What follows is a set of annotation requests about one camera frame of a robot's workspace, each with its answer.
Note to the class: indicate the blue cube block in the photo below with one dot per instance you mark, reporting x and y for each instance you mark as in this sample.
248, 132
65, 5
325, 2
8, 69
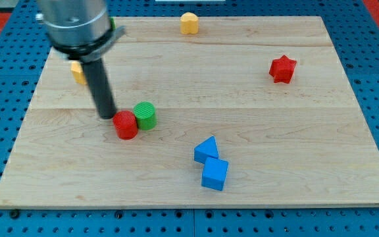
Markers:
214, 173

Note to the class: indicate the blue triangle block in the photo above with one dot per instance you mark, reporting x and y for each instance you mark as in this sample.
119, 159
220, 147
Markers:
206, 149

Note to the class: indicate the red star block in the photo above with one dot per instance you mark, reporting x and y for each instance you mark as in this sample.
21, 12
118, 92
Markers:
282, 69

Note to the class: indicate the yellow heart block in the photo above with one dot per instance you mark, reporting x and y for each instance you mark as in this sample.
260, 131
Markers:
189, 23

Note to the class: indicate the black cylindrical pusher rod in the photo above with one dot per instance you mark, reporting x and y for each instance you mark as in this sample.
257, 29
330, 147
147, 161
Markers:
99, 88

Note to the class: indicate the red cylinder block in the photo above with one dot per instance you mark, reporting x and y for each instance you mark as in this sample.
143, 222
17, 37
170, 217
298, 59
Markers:
125, 125

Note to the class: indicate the green cylinder block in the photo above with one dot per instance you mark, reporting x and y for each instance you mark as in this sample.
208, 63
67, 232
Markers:
145, 115

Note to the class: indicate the wooden board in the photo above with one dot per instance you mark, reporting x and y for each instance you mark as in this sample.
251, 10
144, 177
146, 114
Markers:
299, 145

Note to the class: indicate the green block behind arm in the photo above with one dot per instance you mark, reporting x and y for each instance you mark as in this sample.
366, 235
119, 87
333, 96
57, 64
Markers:
113, 25

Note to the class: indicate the yellow block behind rod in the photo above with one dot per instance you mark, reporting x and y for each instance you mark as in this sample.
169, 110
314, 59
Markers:
78, 73

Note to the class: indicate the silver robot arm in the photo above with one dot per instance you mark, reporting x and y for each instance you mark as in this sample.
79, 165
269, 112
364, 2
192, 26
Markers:
83, 31

